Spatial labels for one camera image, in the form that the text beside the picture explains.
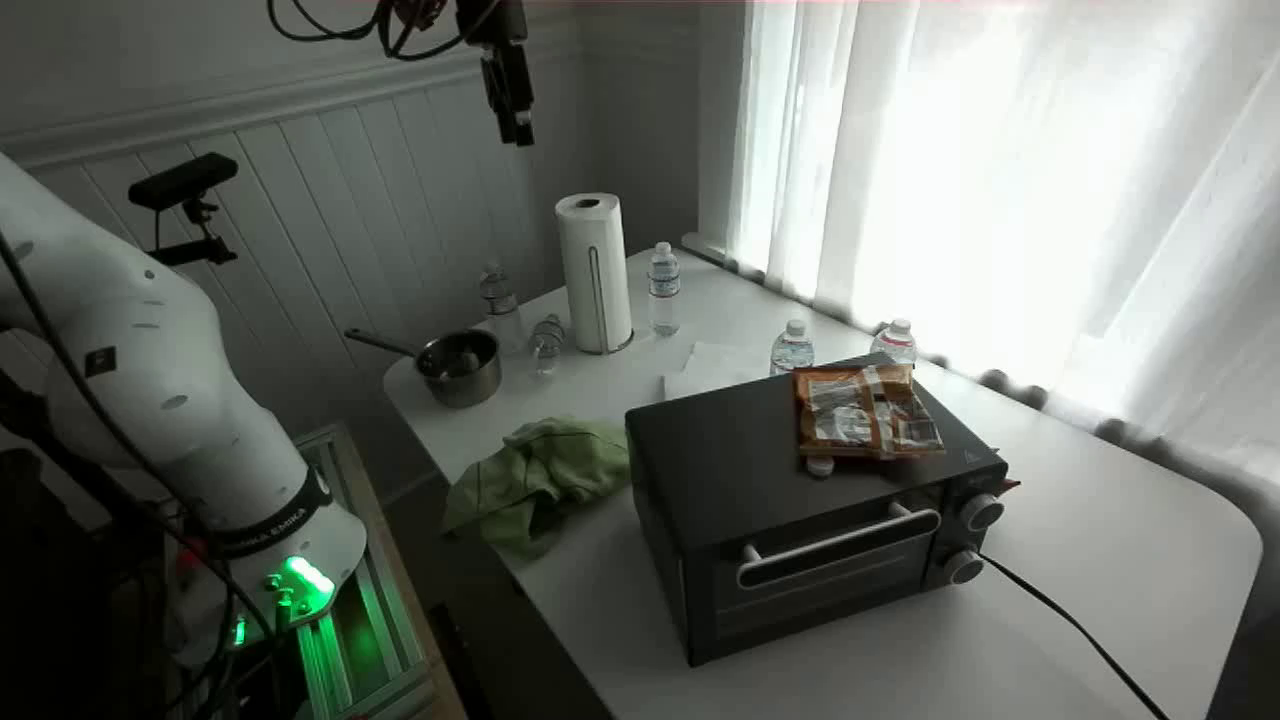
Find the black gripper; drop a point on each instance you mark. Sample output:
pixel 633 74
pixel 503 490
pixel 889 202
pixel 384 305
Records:
pixel 503 29

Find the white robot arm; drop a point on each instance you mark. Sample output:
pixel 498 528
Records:
pixel 144 380

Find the water bottle behind oven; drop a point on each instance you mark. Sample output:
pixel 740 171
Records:
pixel 789 351

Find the black mini oven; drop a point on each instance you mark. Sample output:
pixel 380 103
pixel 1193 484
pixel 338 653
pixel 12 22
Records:
pixel 750 544

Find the white paper towel roll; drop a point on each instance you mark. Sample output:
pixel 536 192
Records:
pixel 595 271

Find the clear glass cup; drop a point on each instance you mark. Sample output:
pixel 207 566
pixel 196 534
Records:
pixel 547 346

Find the metal saucepan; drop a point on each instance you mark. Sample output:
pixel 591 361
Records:
pixel 459 371

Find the green cloth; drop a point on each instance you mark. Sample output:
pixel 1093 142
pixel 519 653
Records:
pixel 536 482

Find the water bottle near window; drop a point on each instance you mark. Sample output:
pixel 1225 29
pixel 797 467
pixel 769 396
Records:
pixel 895 338

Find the orange snack packet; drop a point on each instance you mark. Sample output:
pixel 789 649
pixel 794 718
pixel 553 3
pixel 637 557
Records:
pixel 862 412

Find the white curtain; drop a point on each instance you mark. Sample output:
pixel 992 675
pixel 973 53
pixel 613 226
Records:
pixel 1076 192

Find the water bottle near wall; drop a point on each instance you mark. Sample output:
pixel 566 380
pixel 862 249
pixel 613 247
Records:
pixel 503 305

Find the black camera on stand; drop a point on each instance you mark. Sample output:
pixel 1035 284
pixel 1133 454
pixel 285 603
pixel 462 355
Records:
pixel 187 184

